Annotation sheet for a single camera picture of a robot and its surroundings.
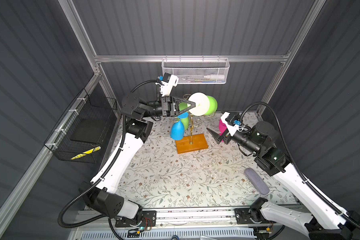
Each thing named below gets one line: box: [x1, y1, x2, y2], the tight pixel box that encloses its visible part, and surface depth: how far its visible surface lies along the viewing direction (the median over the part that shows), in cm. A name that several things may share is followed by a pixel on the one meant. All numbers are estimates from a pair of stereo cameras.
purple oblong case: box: [244, 168, 270, 195], surface depth 82 cm
